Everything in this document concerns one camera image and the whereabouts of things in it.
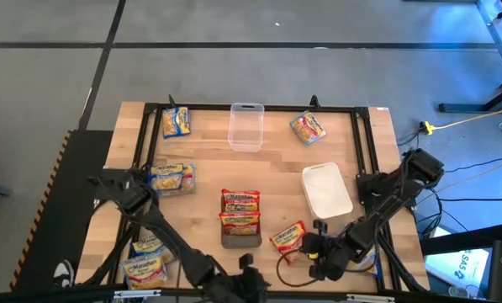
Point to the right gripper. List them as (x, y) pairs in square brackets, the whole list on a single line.
[(334, 256)]

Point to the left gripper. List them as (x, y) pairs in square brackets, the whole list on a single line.
[(242, 288)]

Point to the grey plastic bin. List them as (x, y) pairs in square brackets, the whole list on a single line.
[(240, 242)]

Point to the white plastic bin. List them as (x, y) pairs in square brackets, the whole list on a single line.
[(326, 189)]

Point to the light blue Maruchan ramen pack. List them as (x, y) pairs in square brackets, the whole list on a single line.
[(144, 273), (189, 183), (308, 127)]

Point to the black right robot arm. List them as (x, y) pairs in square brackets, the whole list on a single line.
[(385, 202)]

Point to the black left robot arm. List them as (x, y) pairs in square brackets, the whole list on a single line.
[(170, 240)]

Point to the clear plastic bin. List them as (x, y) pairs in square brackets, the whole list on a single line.
[(246, 139)]

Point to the white printed box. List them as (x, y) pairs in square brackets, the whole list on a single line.
[(456, 265)]

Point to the white table sticker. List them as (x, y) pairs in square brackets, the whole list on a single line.
[(382, 108)]

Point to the person's shoe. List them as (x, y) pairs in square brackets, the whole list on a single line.
[(63, 273)]

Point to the black hazard-edged floor mat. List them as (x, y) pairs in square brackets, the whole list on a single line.
[(65, 210)]

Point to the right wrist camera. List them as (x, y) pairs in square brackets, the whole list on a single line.
[(320, 227)]

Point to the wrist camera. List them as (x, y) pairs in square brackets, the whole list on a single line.
[(320, 227), (246, 261)]

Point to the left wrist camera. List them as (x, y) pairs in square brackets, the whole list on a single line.
[(246, 261)]

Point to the silver frame bracket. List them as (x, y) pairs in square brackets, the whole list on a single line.
[(137, 293), (370, 298)]

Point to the black aluminium table frame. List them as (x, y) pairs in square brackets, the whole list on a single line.
[(276, 107)]

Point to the black frame clamp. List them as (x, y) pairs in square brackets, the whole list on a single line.
[(314, 102), (172, 102)]

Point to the black and silver desk frame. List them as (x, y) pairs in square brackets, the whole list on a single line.
[(461, 108)]

